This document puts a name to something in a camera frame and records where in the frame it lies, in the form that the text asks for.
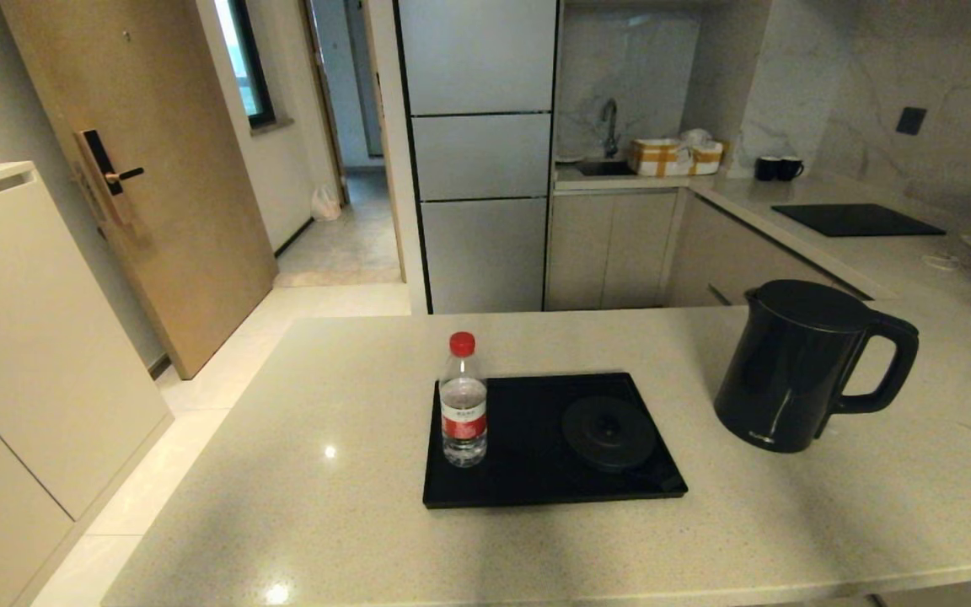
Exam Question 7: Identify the silver refrigerator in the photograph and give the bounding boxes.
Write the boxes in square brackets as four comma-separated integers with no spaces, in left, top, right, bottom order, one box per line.
[393,0,560,314]

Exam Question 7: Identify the black door lock handle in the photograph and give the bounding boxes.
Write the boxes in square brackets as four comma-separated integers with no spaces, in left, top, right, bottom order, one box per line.
[74,129,147,227]

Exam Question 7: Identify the black rectangular tray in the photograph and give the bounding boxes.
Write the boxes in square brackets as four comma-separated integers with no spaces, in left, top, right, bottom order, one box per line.
[422,373,689,509]

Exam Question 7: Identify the dark kitchen faucet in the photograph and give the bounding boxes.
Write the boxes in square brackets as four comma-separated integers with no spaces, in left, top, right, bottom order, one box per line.
[599,99,620,158]

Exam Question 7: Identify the dark-framed window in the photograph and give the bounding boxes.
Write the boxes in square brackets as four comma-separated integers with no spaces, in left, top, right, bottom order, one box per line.
[214,0,277,131]

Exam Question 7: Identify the white plastic bag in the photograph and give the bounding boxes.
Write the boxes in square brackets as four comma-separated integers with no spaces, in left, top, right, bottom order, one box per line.
[310,183,343,223]

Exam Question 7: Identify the black round kettle base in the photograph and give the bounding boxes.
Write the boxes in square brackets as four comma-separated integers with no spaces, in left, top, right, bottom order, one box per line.
[561,396,657,472]

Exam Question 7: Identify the water bottle red cap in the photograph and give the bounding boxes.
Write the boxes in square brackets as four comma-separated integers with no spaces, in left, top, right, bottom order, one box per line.
[438,331,489,469]

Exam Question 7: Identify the black electric kettle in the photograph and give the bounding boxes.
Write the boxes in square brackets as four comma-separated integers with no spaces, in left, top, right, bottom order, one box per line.
[713,279,920,454]

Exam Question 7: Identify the large white yellow-striped box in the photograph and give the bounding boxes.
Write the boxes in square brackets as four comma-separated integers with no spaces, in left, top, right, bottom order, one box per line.
[627,138,693,177]

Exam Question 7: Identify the small white yellow-striped box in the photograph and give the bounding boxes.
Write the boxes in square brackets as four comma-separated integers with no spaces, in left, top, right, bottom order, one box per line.
[688,143,727,176]

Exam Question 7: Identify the white cabinet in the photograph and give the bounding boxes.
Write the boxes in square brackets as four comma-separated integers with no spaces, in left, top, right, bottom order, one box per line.
[0,161,173,607]

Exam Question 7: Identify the black induction cooktop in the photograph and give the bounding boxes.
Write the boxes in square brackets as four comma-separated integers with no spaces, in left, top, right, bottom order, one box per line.
[770,203,947,238]

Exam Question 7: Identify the beige kitchen base cabinets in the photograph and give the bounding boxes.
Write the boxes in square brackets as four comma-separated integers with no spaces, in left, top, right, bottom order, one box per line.
[546,190,874,310]

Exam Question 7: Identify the wooden door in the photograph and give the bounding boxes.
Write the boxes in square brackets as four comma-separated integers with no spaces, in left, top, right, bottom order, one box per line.
[0,0,277,380]

